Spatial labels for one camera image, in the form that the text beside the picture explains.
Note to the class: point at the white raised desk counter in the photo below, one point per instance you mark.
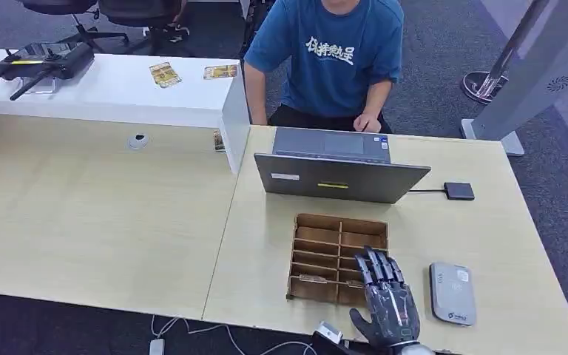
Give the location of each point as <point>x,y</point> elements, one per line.
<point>117,90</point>

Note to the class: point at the small black usb hub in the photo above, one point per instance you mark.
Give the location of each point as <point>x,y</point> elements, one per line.
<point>459,191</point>

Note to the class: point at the black remote controller with antennas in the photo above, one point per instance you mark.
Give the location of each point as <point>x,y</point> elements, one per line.
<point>39,61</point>

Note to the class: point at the white power adapter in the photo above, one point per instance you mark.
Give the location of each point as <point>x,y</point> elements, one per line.
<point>156,347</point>

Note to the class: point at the person's left hand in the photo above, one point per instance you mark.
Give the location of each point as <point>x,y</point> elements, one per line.
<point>367,123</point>

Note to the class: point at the grey open laptop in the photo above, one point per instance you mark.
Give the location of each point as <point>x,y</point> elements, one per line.
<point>335,166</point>

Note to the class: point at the person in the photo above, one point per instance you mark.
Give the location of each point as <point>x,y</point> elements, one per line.
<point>333,59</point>

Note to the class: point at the black office chair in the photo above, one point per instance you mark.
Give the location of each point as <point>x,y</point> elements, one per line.
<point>147,17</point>
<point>73,19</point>

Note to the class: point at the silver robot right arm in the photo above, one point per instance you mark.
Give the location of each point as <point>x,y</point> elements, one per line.
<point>414,350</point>

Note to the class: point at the wooden card sorting box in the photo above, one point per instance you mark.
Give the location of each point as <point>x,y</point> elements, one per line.
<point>330,259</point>

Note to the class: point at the grey card reader device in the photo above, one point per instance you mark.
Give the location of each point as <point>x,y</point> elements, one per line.
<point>452,294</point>

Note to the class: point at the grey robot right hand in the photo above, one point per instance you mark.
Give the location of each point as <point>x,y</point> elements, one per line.
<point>391,306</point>

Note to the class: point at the card in wooden box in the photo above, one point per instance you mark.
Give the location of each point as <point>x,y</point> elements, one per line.
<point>354,283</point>
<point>312,279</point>

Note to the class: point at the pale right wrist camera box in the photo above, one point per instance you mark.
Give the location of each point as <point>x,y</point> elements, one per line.
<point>329,332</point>

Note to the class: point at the silver pole with round base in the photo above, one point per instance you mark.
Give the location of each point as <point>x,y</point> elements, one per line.
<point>490,81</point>

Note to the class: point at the white kiosk stand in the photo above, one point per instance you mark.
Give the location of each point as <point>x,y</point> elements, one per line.
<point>529,73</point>

